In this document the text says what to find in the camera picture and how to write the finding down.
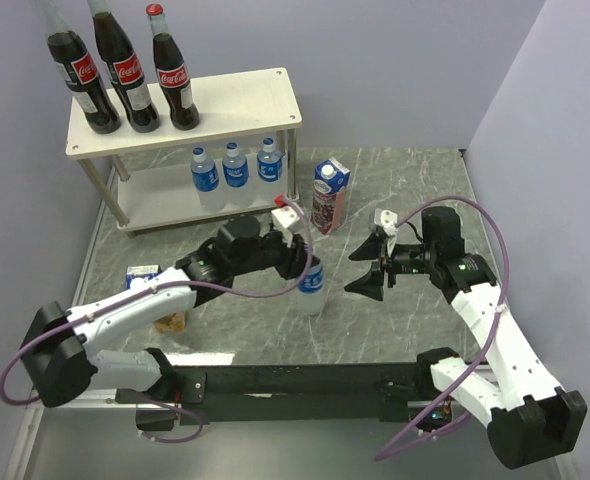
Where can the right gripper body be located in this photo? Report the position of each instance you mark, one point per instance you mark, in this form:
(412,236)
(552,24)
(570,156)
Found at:
(405,259)

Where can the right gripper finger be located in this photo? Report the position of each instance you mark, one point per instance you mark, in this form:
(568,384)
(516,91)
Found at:
(370,285)
(373,248)

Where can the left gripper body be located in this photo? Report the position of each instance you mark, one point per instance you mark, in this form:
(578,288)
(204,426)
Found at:
(282,256)

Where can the water bottle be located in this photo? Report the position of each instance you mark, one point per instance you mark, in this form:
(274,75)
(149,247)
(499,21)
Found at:
(206,180)
(269,160)
(310,294)
(237,177)

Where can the orange juice carton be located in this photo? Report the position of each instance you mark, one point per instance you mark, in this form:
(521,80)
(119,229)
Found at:
(136,275)

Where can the cola bottle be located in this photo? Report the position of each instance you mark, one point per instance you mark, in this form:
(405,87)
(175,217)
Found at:
(124,68)
(171,71)
(78,69)

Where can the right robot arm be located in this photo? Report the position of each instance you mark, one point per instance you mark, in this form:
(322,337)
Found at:
(527,413)

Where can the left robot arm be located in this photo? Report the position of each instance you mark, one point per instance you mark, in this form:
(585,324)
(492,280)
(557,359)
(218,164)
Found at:
(65,351)

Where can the white two-tier shelf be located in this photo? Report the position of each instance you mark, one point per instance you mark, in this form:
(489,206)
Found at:
(231,106)

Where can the grape juice carton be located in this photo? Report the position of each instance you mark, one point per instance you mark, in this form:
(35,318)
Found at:
(330,185)

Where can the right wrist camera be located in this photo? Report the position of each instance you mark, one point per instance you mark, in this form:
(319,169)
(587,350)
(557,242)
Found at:
(383,222)

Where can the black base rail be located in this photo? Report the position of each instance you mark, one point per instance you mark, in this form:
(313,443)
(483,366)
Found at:
(384,391)

